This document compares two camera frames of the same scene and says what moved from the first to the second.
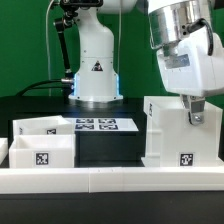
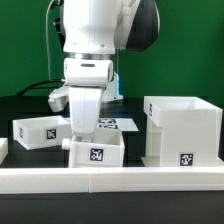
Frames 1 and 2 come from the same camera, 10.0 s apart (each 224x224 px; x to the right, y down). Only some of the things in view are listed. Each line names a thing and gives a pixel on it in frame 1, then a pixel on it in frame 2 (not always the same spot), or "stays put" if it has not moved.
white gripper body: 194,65 -> 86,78
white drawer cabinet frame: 172,141 stays put
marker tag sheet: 103,124 stays put
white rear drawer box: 44,126 stays put
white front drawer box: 42,151 -> 104,149
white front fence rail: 110,179 stays put
